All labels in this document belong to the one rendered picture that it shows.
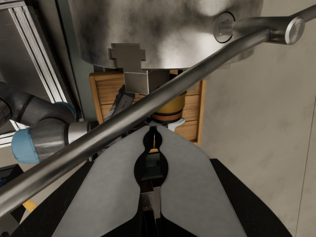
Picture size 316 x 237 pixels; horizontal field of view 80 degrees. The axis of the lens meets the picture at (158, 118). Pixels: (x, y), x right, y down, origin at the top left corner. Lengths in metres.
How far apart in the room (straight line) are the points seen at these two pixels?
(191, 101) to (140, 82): 0.42
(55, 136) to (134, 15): 0.29
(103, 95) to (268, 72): 1.65
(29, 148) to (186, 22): 0.37
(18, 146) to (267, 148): 2.36
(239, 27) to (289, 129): 2.35
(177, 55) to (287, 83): 2.00
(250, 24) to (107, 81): 0.46
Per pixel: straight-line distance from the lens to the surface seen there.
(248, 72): 1.89
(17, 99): 0.53
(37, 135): 0.45
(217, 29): 0.26
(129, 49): 0.26
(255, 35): 0.20
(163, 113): 0.39
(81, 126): 0.43
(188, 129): 0.72
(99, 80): 0.58
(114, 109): 0.40
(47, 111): 0.53
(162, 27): 0.23
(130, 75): 0.28
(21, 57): 1.37
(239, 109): 1.99
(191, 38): 0.24
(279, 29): 0.20
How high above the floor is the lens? 1.46
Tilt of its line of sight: 60 degrees down
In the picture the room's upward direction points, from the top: 156 degrees clockwise
